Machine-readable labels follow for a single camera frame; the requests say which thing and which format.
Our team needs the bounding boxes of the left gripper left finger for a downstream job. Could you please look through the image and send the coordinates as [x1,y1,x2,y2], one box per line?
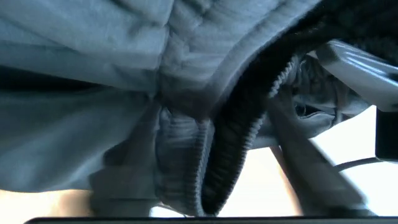
[89,105,161,217]

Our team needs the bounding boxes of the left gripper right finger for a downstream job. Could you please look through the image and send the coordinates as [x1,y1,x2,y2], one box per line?
[268,98,374,217]

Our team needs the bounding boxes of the black shorts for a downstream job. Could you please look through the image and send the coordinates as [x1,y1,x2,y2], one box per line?
[0,0,398,218]

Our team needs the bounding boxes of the black cable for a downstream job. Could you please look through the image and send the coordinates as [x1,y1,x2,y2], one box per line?
[333,156,384,173]

